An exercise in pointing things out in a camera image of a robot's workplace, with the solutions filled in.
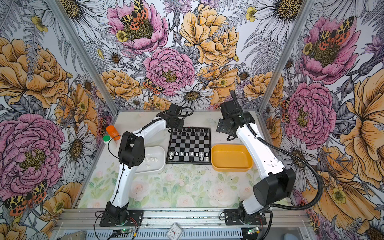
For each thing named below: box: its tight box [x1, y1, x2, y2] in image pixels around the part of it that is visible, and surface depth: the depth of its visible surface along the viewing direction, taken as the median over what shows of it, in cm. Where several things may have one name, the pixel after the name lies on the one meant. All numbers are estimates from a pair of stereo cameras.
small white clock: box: [166, 222, 184, 240], surface depth 70 cm
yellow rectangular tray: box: [210, 144, 254, 172], surface depth 98 cm
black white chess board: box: [166, 127, 212, 165], surface depth 101 cm
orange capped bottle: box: [106, 125, 121, 141], surface depth 101 cm
